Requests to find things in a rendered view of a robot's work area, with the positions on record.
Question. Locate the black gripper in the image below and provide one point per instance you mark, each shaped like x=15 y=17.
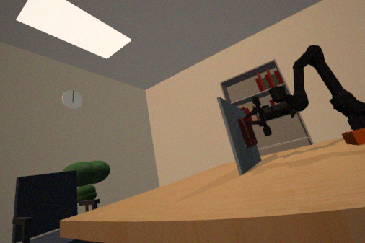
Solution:
x=267 y=113

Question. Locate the dark red picture frame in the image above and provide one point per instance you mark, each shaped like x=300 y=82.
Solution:
x=247 y=132

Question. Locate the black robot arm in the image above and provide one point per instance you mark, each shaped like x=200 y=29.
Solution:
x=343 y=101

